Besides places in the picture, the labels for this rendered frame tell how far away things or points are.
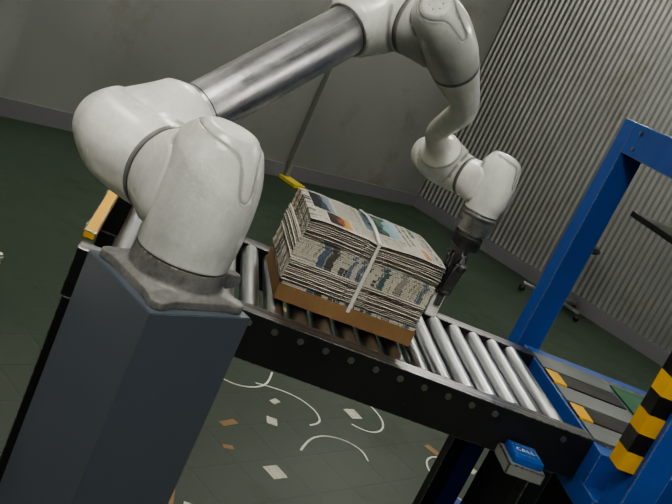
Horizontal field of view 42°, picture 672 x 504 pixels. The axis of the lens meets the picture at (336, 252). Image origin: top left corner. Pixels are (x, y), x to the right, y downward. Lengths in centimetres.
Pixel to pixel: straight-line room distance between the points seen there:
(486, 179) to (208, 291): 96
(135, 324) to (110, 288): 9
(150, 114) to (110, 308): 32
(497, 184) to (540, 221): 584
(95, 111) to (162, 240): 27
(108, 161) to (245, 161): 24
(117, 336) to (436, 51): 80
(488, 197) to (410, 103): 597
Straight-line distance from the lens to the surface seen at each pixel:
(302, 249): 212
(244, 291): 216
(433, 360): 229
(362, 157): 793
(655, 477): 221
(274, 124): 711
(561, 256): 287
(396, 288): 219
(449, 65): 173
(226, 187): 131
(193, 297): 137
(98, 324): 142
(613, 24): 807
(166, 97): 150
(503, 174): 214
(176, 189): 133
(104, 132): 147
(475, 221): 216
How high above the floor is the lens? 152
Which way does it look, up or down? 15 degrees down
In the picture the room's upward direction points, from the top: 25 degrees clockwise
